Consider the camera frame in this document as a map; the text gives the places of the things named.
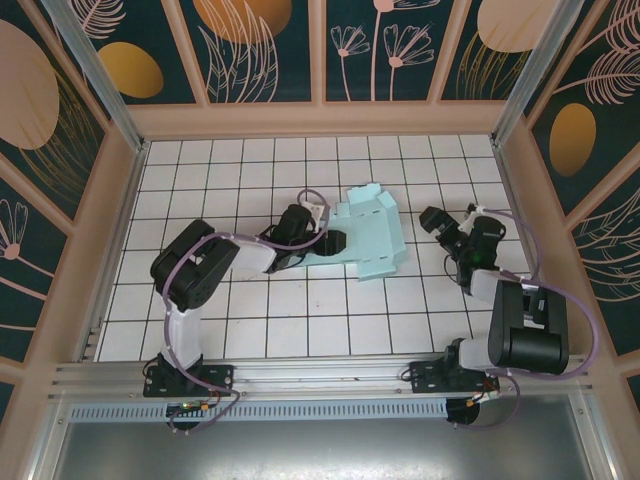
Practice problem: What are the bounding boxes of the grey metal sheet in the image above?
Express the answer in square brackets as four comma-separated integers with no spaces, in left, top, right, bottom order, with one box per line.
[29,393,616,480]

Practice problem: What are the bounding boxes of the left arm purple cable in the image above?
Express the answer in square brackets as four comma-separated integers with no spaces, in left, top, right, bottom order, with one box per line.
[160,188,334,436]

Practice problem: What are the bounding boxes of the left arm power wires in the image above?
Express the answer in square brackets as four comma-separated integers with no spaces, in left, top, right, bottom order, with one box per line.
[167,397,225,419]

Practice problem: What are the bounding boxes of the slotted grey cable duct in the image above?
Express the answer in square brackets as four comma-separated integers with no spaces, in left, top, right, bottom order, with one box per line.
[69,399,449,422]

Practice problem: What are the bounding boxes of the aluminium mounting rail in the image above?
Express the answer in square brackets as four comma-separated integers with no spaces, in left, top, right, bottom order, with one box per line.
[47,355,594,399]

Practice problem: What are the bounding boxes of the right arm power wires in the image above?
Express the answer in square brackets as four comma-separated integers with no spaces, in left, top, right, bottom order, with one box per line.
[464,377,501,409]

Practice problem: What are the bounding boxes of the aluminium corner post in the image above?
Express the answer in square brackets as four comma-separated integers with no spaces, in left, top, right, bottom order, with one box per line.
[42,0,147,154]
[490,0,571,147]

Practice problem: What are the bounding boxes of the light teal paper box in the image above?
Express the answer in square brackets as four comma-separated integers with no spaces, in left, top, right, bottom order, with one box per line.
[299,183,409,284]

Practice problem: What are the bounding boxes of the arm power wires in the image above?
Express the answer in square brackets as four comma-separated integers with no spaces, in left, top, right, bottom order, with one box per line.
[464,377,501,409]
[167,397,225,419]

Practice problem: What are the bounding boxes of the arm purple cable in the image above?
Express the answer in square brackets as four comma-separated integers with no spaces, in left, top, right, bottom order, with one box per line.
[160,188,334,436]
[449,207,601,431]

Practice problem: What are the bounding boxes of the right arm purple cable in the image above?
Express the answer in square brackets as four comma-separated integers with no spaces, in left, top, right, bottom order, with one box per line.
[449,207,601,431]

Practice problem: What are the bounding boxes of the left aluminium corner post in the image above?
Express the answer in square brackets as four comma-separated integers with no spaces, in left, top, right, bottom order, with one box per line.
[42,0,147,154]

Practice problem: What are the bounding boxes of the right aluminium corner post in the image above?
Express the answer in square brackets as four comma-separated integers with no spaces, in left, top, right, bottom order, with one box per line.
[490,0,571,147]

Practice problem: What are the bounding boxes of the left aluminium side rail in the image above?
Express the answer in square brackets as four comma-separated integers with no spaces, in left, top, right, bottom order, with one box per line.
[74,142,151,364]

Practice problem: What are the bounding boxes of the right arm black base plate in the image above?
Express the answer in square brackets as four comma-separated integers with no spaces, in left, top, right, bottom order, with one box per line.
[408,360,501,397]

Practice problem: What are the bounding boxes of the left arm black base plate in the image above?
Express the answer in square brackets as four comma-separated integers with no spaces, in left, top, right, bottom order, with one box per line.
[143,363,236,399]

